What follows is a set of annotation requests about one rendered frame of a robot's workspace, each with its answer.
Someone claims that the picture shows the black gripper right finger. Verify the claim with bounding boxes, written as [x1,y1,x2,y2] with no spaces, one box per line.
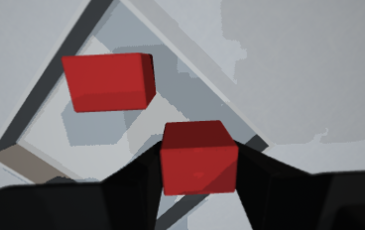
[233,140,365,230]

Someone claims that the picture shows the red block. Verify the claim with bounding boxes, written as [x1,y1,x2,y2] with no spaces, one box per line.
[61,53,156,113]
[160,120,238,195]

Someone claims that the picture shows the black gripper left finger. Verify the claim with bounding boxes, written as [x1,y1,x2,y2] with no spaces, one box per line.
[0,141,163,230]

